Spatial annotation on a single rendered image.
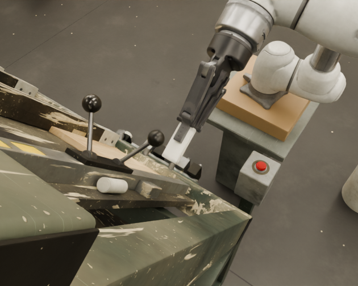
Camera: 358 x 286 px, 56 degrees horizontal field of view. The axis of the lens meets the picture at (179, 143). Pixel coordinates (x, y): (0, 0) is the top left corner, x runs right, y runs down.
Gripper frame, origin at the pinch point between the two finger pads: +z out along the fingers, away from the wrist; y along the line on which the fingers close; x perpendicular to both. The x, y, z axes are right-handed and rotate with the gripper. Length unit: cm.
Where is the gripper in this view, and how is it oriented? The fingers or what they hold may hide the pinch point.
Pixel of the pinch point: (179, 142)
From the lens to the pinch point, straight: 59.3
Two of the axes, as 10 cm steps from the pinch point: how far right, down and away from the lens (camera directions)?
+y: 2.8, 1.7, 9.4
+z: -4.8, 8.8, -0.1
